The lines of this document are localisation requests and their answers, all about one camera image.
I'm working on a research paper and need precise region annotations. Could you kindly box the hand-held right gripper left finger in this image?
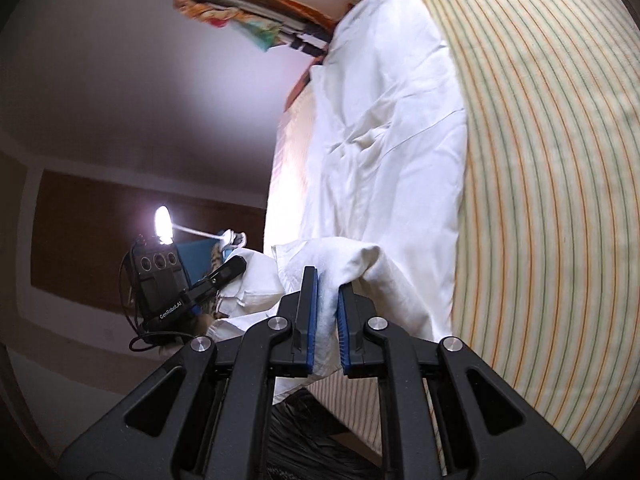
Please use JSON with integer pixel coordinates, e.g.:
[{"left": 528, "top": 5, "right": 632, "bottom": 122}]
[{"left": 59, "top": 265, "right": 321, "bottom": 480}]

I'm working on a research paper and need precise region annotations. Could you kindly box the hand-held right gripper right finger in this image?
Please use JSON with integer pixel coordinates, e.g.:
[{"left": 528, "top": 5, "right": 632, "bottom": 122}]
[{"left": 337, "top": 284, "right": 586, "bottom": 480}]

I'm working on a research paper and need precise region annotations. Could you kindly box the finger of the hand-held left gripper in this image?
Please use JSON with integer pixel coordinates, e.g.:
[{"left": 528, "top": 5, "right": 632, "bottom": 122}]
[{"left": 182, "top": 256, "right": 248, "bottom": 306}]

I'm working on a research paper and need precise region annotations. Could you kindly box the white long-sleeved shirt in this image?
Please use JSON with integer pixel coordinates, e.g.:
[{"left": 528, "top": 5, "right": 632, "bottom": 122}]
[{"left": 207, "top": 0, "right": 468, "bottom": 403}]

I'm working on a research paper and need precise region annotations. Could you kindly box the blue chair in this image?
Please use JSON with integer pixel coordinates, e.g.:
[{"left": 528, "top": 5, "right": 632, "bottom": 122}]
[{"left": 172, "top": 237, "right": 231, "bottom": 286}]

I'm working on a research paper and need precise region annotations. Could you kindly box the leopard print cloth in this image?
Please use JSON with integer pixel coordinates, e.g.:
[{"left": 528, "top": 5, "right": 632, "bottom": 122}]
[{"left": 190, "top": 247, "right": 226, "bottom": 333}]

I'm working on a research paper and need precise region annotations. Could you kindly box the white clip-on lamp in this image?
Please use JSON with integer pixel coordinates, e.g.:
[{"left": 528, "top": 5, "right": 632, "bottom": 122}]
[{"left": 154, "top": 205, "right": 248, "bottom": 248}]

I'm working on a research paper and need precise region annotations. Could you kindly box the brown wooden door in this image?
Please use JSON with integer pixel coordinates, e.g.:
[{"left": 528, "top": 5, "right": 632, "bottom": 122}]
[{"left": 31, "top": 169, "right": 267, "bottom": 306}]

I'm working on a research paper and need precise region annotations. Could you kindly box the black striped cloth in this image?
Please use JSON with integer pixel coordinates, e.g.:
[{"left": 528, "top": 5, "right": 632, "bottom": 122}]
[{"left": 267, "top": 390, "right": 386, "bottom": 480}]

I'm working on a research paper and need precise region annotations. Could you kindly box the colourful printed scarf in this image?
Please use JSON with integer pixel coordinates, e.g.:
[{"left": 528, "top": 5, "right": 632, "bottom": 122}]
[{"left": 175, "top": 0, "right": 283, "bottom": 53}]

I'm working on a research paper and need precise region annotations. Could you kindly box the yellow striped cloth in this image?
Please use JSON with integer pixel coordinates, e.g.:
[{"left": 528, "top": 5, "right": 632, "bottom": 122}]
[{"left": 305, "top": 0, "right": 640, "bottom": 471}]

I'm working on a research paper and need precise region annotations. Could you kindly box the folded silver tripod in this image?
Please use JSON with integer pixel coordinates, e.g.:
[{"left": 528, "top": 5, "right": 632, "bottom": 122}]
[{"left": 187, "top": 0, "right": 333, "bottom": 56}]

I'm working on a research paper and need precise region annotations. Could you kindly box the orange wooden plank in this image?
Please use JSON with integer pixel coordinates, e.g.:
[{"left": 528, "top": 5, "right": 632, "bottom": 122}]
[{"left": 180, "top": 0, "right": 341, "bottom": 31}]

